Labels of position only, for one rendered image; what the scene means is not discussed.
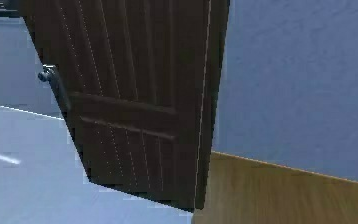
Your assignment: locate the dark brown room door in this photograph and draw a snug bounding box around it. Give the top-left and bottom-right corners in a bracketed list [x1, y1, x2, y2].
[18, 0, 231, 213]

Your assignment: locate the dark grey door handle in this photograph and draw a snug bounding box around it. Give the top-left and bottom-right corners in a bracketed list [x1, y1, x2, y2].
[37, 64, 72, 114]

